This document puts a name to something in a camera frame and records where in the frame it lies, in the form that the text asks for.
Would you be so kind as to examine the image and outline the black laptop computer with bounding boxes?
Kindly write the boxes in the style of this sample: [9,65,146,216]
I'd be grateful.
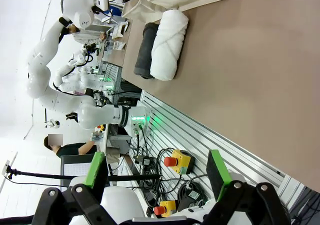
[60,154,97,188]

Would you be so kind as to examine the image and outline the aluminium slotted mounting plate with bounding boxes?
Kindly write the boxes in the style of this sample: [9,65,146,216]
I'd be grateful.
[127,89,309,211]

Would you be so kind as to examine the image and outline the dark grey towel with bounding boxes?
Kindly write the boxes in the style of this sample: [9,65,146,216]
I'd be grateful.
[133,22,161,80]

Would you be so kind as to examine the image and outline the black tangled cables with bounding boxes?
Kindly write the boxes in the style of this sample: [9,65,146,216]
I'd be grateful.
[127,124,208,210]

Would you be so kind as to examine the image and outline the black power adapter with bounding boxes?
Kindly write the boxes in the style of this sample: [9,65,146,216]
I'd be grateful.
[177,182,209,211]

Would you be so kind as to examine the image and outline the seated person at desk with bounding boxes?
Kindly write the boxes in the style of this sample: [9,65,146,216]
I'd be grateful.
[69,24,109,45]

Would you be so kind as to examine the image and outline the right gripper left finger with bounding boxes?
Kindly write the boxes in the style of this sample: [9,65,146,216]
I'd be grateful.
[32,151,118,225]

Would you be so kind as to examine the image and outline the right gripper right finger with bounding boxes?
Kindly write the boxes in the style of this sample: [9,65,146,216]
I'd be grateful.
[202,149,292,225]

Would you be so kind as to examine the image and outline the yellow emergency stop button box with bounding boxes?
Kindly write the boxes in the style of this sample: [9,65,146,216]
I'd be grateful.
[153,199,178,219]
[163,149,196,175]

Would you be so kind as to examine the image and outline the black camera stand pole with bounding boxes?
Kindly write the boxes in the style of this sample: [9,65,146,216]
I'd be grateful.
[1,159,161,186]

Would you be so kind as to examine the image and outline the white towel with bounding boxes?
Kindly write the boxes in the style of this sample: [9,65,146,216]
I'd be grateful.
[149,9,190,82]

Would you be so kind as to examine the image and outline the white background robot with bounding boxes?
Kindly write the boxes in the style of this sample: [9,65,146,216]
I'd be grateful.
[53,51,101,94]

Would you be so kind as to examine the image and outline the seated operator black shirt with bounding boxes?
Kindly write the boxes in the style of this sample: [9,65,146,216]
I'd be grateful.
[43,133,98,159]

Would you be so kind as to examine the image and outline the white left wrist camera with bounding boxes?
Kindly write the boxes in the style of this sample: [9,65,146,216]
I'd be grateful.
[94,0,110,12]

